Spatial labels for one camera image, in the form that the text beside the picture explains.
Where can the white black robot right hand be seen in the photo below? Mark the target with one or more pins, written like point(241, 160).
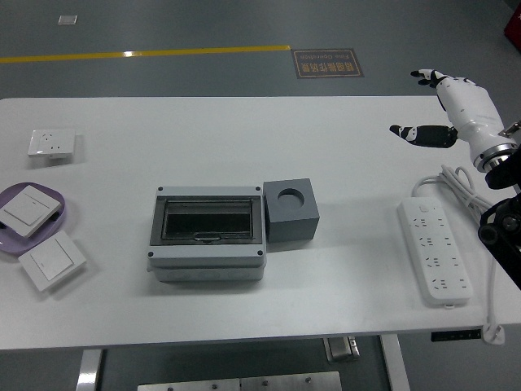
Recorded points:
point(472, 110)

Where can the grey box with clear lid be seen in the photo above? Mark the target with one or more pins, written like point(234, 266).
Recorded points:
point(207, 193)

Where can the grey cube with round hole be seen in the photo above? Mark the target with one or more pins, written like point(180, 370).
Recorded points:
point(291, 226)

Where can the red object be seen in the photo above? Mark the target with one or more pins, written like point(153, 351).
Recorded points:
point(515, 28)

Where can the white power strip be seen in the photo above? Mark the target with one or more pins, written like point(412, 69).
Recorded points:
point(435, 252)

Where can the black table control panel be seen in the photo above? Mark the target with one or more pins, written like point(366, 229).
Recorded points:
point(452, 336)

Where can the white table leg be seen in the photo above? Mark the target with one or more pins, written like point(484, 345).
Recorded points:
point(395, 362)

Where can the small square floor plate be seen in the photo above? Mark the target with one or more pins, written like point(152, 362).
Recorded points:
point(67, 19)

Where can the purple tray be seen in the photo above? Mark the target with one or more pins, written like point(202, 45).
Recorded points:
point(8, 246)

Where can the grey metal bracket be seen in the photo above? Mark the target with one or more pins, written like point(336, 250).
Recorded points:
point(342, 348)

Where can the grey metal base plate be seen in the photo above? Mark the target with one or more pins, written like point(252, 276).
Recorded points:
point(191, 385)
point(291, 382)

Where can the white wall socket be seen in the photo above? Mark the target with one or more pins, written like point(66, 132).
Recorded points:
point(51, 142)

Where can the white wall switch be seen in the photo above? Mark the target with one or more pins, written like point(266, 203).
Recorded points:
point(26, 209)
point(51, 260)

